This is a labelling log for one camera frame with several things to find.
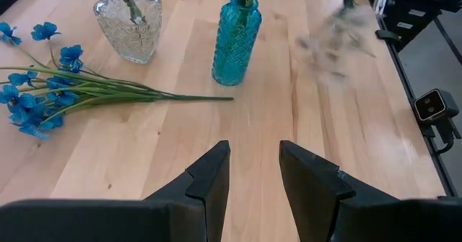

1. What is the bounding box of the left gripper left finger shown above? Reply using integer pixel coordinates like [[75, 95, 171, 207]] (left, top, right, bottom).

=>
[[0, 139, 231, 242]]

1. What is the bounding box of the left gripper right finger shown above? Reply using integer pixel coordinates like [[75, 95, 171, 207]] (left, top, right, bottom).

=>
[[279, 139, 462, 242]]

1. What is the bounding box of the white flower bunch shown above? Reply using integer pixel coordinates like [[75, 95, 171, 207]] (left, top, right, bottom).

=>
[[295, 3, 377, 80]]

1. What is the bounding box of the blue flower bunch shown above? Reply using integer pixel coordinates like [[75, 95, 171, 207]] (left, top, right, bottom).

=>
[[0, 21, 235, 141]]

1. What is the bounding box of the yellow flower bunch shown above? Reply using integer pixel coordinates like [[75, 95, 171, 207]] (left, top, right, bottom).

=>
[[114, 0, 147, 25]]

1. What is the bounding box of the teal glass vase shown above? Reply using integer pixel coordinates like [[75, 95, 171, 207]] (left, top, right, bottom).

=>
[[211, 0, 263, 87]]

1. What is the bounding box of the clear glass vase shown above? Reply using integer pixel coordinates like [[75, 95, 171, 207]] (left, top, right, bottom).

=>
[[92, 0, 163, 64]]

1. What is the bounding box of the small table-level camera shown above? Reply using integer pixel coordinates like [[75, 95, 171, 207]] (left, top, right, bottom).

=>
[[413, 88, 462, 155]]

